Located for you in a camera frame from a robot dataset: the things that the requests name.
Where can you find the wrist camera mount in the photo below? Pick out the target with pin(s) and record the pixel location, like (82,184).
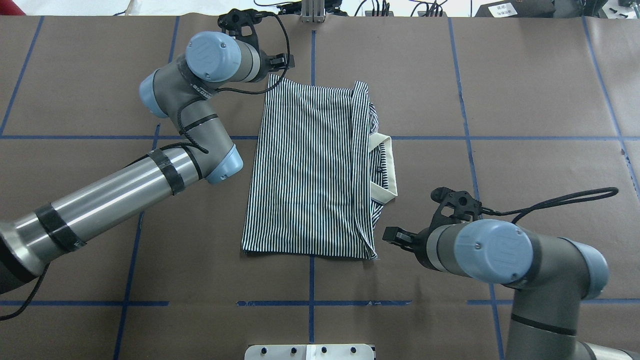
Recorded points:
(241,25)
(454,207)

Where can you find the blue white striped polo shirt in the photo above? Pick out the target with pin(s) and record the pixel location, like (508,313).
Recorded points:
(322,173)

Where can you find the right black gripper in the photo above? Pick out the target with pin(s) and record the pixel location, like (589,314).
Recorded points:
(421,243)

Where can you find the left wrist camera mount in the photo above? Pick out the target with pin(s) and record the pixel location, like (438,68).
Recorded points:
(241,25)

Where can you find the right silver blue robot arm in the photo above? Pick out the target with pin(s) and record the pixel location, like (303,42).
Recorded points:
(550,277)

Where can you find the brown table cover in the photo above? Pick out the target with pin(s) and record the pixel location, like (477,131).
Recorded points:
(513,111)

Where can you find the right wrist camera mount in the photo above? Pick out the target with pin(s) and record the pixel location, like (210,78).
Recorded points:
(454,207)

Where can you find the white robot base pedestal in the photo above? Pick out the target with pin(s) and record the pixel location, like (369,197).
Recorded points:
(331,351)

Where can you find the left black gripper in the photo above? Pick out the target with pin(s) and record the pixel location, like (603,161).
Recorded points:
(267,67)

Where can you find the black box with label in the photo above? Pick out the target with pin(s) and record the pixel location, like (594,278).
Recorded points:
(517,9)

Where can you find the aluminium frame post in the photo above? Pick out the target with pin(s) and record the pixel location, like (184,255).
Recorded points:
(313,11)

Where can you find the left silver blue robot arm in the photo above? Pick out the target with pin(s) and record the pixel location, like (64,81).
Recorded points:
(180,91)

